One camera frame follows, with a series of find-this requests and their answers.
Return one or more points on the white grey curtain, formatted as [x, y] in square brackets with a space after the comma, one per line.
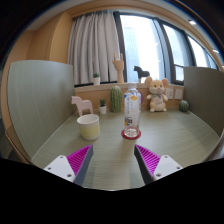
[93, 43]

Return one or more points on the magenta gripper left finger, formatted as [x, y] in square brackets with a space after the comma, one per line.
[73, 167]

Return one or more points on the green desk partition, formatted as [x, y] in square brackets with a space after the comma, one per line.
[204, 91]
[39, 100]

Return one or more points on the white wall socket right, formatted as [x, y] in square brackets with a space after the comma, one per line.
[178, 94]

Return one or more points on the small potted plant on sill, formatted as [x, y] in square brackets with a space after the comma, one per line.
[96, 79]

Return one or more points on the small round green cactus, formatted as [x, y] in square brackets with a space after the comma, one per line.
[183, 106]

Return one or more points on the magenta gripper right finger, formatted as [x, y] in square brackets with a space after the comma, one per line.
[152, 166]

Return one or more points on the red round coaster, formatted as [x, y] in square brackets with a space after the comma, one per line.
[130, 138]

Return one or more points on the tall green cactus decoration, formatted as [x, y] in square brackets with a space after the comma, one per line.
[116, 99]

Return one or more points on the black horse figurine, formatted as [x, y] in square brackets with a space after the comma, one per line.
[141, 73]

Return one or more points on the small potted plant on desk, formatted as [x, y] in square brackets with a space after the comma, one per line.
[102, 106]

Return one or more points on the pink wooden horse figurine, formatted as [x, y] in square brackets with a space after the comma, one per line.
[82, 104]

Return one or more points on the white wall socket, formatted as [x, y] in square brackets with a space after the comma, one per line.
[169, 93]
[178, 94]

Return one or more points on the left green desk partition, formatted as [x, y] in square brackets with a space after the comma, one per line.
[39, 100]

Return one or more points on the pale yellow paper cup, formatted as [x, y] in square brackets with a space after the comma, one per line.
[89, 126]

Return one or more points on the white wall socket left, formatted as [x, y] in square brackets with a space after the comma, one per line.
[169, 93]

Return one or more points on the wooden hand sculpture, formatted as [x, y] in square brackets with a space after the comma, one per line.
[119, 67]

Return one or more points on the purple round number sign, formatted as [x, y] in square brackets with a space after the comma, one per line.
[142, 97]

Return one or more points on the clear plastic water bottle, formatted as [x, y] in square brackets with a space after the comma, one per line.
[132, 110]

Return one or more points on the plush mouse toy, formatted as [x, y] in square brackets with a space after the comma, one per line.
[157, 97]

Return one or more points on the right green desk partition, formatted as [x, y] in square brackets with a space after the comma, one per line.
[204, 91]

